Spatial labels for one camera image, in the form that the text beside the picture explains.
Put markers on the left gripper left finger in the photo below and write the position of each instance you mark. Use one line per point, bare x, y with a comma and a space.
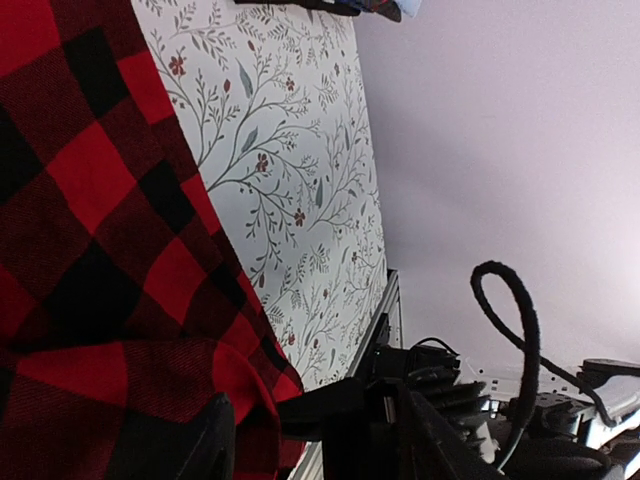
149, 447

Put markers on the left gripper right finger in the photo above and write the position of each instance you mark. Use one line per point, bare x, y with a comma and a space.
381, 431

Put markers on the red black plaid shirt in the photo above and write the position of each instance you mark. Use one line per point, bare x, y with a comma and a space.
108, 237

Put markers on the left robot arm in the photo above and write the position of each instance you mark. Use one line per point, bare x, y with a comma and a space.
175, 380

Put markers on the dark folded shirts stack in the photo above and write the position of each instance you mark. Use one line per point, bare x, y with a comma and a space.
345, 8

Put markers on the floral table cloth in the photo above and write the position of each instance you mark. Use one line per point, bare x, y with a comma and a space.
271, 101

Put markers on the light blue folded shirt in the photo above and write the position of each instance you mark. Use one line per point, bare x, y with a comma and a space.
409, 8

